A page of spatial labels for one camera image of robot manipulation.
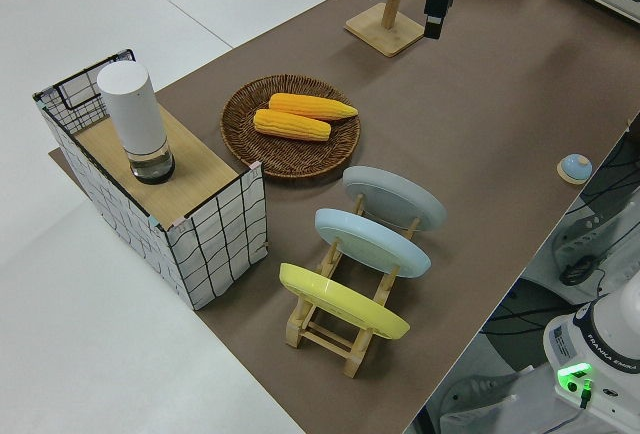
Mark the yellow plate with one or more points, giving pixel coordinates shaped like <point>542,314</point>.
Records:
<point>340,299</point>

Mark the yellow corn cob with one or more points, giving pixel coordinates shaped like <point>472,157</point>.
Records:
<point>310,105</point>
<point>290,124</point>

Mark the grey plate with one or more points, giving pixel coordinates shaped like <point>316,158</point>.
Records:
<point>395,194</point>

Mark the brown table mat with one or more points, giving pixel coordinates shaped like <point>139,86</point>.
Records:
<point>500,104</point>

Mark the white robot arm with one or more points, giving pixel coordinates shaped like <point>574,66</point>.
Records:
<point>615,344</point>

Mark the white cylinder bottle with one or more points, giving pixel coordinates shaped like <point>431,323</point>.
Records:
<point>132,109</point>

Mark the light blue plate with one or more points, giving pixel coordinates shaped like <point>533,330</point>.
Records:
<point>370,244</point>

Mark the white power strip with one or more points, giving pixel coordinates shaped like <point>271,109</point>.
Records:
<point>585,234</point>

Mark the brown wicker basket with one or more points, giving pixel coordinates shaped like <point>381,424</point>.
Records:
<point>280,159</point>

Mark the wooden mug tree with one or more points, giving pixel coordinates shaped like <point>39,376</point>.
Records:
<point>385,36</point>

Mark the blue call bell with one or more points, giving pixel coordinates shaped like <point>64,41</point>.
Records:
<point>575,169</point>

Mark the wooden plate rack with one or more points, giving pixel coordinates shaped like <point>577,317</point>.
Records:
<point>322,341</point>

